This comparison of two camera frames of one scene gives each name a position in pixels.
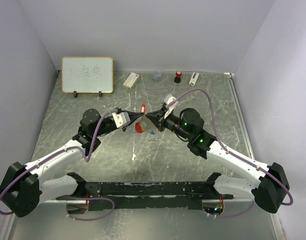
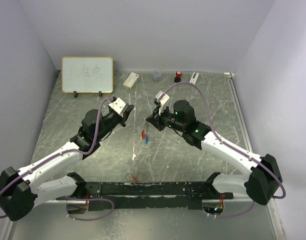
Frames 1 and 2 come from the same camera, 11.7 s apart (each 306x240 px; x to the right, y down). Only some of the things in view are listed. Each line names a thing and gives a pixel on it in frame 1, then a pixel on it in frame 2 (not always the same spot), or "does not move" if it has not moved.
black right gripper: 156,117 does not move
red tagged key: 143,108 -> 136,180
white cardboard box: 132,80 does not move
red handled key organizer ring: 140,126 -> 144,134
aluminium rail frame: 276,225 does not move
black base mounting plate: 175,195 does not move
